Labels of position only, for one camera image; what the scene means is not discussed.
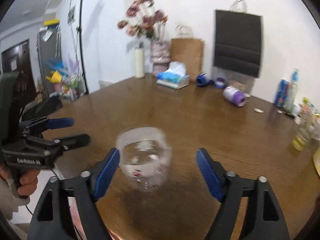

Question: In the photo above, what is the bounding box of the clear plastic cup with print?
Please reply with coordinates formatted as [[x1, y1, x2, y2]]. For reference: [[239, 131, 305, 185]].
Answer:
[[116, 127, 172, 192]]

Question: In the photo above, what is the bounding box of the purple white cup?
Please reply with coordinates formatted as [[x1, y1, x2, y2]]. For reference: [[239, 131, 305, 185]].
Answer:
[[223, 86, 246, 107]]

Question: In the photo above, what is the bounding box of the small purple cup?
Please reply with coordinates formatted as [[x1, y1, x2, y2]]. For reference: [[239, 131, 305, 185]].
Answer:
[[214, 77, 226, 88]]

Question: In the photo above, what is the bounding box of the dark blue cup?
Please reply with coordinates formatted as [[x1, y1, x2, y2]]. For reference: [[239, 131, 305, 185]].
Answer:
[[195, 73, 214, 87]]

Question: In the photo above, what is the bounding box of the person's left hand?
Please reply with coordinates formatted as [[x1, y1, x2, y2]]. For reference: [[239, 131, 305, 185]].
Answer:
[[1, 163, 40, 197]]

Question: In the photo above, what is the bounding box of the yellow blue toy pile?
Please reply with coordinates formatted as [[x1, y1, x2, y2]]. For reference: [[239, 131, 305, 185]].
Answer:
[[45, 58, 84, 102]]

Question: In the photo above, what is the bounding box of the grey refrigerator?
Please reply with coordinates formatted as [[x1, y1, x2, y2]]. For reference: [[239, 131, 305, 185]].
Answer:
[[37, 23, 61, 97]]

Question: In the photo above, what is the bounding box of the glass bottle yellow liquid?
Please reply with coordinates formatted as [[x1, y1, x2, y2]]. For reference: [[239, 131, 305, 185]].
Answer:
[[292, 111, 315, 151]]

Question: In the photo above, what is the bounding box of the cream cylinder vase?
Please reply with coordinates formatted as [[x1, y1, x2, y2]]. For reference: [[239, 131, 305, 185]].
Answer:
[[135, 48, 145, 79]]

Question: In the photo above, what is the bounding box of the clear bottle blue cap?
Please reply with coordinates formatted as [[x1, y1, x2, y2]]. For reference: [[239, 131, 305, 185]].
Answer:
[[285, 69, 299, 112]]

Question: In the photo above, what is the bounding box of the blue drink can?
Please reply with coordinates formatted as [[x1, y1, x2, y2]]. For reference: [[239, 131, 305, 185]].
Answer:
[[273, 79, 290, 108]]

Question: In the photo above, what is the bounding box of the blue white tissue box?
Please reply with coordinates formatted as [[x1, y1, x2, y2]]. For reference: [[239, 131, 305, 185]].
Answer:
[[156, 61, 190, 90]]

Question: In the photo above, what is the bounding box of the patterned pink vase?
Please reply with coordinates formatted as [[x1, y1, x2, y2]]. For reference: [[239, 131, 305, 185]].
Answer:
[[150, 40, 171, 77]]

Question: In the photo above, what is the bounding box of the woven beige basket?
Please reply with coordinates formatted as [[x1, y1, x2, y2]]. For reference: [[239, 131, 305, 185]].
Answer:
[[228, 80, 247, 92]]

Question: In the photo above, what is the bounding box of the pink artificial flower bouquet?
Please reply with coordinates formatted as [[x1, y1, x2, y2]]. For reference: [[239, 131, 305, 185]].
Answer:
[[117, 0, 169, 41]]

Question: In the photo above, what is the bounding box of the brown paper bag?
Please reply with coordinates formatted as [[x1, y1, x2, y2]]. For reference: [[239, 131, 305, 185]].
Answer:
[[171, 24, 205, 82]]

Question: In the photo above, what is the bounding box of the black paper bag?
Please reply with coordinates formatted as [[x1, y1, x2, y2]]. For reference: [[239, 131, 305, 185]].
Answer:
[[213, 0, 263, 78]]

